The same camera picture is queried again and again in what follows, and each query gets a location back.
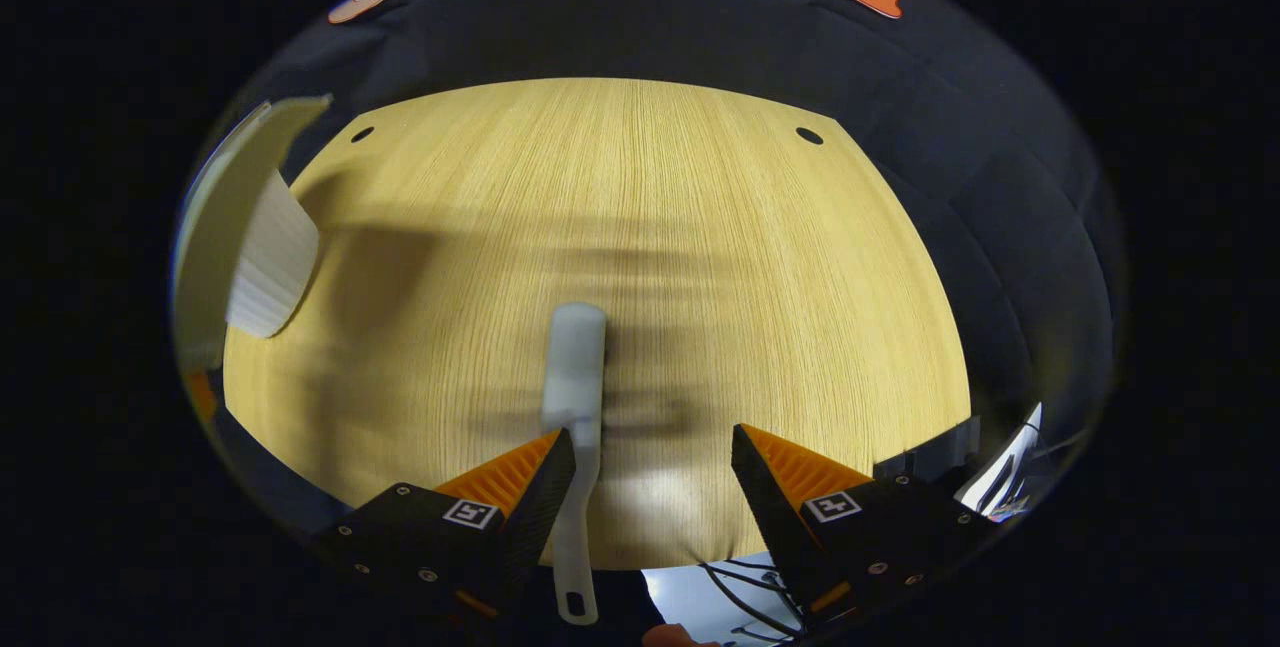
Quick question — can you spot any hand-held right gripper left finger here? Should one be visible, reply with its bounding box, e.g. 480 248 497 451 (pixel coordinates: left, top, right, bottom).
313 427 579 620

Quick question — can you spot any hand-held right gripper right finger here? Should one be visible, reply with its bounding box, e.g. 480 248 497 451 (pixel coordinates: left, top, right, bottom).
730 422 993 631

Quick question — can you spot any small white broom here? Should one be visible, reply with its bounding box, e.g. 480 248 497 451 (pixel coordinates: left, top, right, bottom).
540 302 609 626

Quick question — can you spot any wooden desktop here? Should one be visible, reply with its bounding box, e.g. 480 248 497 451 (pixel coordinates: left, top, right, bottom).
222 77 973 571

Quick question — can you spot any white shiny sheet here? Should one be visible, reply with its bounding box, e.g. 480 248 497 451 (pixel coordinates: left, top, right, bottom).
955 402 1044 520

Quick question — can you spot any black cable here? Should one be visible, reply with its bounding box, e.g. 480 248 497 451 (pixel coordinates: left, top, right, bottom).
698 557 806 640

